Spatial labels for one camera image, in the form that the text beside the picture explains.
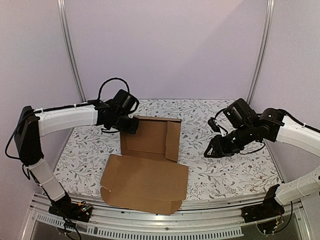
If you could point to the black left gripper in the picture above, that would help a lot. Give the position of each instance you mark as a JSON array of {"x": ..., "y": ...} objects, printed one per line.
[{"x": 133, "y": 127}]

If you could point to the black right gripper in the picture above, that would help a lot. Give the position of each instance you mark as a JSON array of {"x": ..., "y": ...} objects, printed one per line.
[{"x": 222, "y": 144}]

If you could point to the brown cardboard box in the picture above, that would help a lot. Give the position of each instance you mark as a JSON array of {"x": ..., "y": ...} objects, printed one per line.
[{"x": 146, "y": 175}]

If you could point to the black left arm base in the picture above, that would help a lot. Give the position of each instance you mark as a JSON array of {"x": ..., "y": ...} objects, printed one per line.
[{"x": 64, "y": 207}]

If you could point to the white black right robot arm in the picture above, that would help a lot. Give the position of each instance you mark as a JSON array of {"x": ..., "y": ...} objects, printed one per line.
[{"x": 275, "y": 125}]

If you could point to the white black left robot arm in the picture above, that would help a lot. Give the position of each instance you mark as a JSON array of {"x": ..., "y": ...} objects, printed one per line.
[{"x": 33, "y": 124}]

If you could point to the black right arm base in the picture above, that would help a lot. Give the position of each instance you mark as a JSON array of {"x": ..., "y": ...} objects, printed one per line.
[{"x": 267, "y": 209}]

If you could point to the floral patterned table mat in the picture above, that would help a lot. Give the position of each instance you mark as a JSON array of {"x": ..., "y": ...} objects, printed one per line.
[{"x": 84, "y": 157}]

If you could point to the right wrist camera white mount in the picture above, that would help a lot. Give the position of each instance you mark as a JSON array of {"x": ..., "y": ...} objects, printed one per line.
[{"x": 216, "y": 127}]

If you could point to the aluminium front rail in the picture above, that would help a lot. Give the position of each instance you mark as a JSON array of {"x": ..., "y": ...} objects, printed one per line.
[{"x": 196, "y": 220}]

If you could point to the left aluminium frame post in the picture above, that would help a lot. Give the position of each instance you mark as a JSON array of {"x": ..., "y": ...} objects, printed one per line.
[{"x": 62, "y": 11}]

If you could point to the aluminium frame post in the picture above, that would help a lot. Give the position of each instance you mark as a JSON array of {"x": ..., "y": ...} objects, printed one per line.
[
  {"x": 62, "y": 11},
  {"x": 270, "y": 5}
]

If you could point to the right aluminium frame post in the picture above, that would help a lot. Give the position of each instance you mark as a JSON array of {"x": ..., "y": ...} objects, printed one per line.
[{"x": 270, "y": 5}]

